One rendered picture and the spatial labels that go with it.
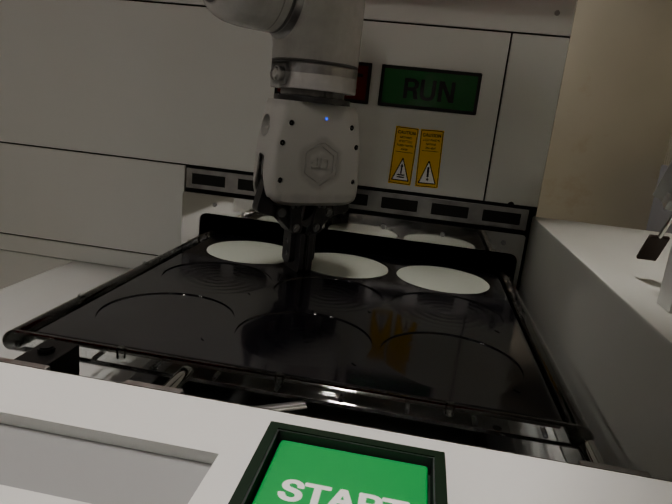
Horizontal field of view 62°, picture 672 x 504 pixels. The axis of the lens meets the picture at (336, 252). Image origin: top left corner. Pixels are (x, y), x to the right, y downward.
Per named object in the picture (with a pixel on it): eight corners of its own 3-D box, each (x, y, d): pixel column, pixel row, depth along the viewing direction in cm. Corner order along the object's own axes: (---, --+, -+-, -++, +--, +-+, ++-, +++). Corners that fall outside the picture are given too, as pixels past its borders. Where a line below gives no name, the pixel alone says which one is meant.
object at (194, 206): (184, 257, 78) (187, 189, 75) (510, 305, 72) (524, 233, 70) (179, 260, 76) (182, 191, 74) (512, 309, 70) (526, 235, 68)
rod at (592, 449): (568, 449, 33) (573, 428, 33) (593, 453, 33) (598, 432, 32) (590, 500, 28) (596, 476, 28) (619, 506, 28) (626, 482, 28)
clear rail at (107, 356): (12, 343, 38) (11, 324, 38) (587, 443, 33) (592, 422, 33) (-3, 351, 37) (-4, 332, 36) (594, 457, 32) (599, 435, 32)
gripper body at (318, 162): (283, 82, 49) (274, 208, 52) (377, 94, 55) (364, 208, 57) (249, 81, 55) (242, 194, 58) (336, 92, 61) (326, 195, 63)
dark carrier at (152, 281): (218, 237, 71) (218, 233, 71) (494, 276, 67) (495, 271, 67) (35, 339, 38) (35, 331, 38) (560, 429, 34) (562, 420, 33)
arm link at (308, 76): (292, 58, 49) (290, 93, 49) (375, 71, 53) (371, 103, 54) (253, 59, 55) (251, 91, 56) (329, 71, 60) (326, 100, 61)
